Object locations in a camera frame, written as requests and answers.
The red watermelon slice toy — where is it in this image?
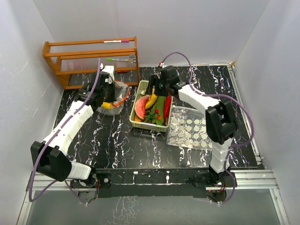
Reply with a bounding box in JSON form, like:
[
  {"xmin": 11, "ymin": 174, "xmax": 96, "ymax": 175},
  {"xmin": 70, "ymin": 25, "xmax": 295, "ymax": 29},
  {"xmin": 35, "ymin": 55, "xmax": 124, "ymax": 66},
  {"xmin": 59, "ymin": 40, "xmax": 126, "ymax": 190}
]
[{"xmin": 135, "ymin": 95, "xmax": 150, "ymax": 120}]

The wooden shelf rack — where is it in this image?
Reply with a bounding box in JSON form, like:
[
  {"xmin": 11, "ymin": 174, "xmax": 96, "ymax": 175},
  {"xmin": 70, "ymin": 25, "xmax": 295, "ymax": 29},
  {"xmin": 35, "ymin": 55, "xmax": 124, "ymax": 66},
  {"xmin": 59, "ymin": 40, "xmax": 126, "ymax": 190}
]
[{"xmin": 42, "ymin": 36, "xmax": 140, "ymax": 90}]

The green toy leaf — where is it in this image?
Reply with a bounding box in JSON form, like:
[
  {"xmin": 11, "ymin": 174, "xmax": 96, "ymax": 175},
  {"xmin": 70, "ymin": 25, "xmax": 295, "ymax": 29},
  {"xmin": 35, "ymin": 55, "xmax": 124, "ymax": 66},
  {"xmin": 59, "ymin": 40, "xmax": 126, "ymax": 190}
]
[{"xmin": 150, "ymin": 96, "xmax": 166, "ymax": 126}]

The cherry tomato sprig toy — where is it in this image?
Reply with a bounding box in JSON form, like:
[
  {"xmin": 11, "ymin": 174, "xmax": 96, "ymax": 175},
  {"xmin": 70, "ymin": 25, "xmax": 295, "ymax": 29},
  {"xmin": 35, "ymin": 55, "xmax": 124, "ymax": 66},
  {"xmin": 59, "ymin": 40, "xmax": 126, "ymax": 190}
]
[{"xmin": 144, "ymin": 109, "xmax": 162, "ymax": 124}]

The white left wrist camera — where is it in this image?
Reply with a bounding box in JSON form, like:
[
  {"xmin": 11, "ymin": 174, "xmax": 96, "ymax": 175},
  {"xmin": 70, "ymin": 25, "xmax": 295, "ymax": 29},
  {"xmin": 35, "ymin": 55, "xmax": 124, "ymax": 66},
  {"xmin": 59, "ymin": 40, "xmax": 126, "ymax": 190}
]
[{"xmin": 101, "ymin": 66, "xmax": 115, "ymax": 83}]

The clear bag of white discs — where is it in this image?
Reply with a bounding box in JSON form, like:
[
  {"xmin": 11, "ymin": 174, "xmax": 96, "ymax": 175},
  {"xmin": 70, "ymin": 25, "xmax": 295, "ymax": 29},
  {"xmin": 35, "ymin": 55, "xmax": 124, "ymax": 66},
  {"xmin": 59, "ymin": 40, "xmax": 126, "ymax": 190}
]
[{"xmin": 166, "ymin": 106, "xmax": 212, "ymax": 150}]

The pale green perforated basket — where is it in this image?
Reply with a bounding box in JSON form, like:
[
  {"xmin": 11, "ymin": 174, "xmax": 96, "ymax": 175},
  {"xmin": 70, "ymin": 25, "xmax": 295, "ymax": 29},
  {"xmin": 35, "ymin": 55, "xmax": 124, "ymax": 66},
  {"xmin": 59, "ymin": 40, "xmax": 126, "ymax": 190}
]
[{"xmin": 129, "ymin": 80, "xmax": 173, "ymax": 132}]

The green marker pen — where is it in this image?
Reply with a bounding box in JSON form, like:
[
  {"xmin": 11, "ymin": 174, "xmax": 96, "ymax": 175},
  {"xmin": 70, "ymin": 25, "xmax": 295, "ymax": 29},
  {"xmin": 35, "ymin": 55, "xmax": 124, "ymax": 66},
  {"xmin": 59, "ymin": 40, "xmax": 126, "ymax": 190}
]
[{"xmin": 106, "ymin": 58, "xmax": 129, "ymax": 62}]

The red toy chili pepper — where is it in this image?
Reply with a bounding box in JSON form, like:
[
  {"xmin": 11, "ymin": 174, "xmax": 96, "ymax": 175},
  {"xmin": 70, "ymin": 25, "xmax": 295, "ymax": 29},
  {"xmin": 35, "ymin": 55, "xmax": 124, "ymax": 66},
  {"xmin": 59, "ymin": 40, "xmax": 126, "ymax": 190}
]
[{"xmin": 164, "ymin": 95, "xmax": 172, "ymax": 124}]

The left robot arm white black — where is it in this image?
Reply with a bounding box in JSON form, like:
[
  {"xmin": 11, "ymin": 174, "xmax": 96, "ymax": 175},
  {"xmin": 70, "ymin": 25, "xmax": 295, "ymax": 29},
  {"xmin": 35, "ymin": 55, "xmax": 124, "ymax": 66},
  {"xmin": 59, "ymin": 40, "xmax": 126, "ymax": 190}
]
[{"xmin": 30, "ymin": 66, "xmax": 115, "ymax": 187}]

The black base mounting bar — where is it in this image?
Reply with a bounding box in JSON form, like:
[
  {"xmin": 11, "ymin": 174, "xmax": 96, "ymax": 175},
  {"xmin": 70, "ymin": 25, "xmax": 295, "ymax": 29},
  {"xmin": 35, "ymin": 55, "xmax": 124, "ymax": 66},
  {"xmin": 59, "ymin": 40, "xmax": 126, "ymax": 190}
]
[{"xmin": 70, "ymin": 168, "xmax": 237, "ymax": 201}]

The pink white marker pen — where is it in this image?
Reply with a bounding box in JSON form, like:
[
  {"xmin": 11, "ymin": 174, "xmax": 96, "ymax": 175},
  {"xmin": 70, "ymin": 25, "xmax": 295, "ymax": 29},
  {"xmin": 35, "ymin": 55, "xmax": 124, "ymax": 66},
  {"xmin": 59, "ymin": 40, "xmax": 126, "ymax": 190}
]
[{"xmin": 103, "ymin": 40, "xmax": 129, "ymax": 44}]

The yellow toy banana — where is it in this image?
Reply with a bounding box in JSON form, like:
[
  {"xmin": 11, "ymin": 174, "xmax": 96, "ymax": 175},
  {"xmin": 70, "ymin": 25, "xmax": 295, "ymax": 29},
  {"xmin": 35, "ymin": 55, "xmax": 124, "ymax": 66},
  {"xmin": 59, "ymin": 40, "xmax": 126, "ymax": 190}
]
[
  {"xmin": 101, "ymin": 102, "xmax": 113, "ymax": 110},
  {"xmin": 145, "ymin": 90, "xmax": 158, "ymax": 110}
]

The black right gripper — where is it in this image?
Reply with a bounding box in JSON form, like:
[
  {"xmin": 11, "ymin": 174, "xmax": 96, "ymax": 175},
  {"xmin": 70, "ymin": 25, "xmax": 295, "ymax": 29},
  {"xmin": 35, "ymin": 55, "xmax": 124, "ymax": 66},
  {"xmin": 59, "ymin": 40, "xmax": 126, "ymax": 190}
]
[{"xmin": 144, "ymin": 76, "xmax": 169, "ymax": 98}]

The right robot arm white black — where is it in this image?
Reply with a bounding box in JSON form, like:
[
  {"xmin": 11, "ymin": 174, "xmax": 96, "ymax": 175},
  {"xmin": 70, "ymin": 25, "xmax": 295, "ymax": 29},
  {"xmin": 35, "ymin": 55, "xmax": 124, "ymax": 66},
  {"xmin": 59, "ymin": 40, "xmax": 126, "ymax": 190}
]
[{"xmin": 147, "ymin": 63, "xmax": 238, "ymax": 187}]

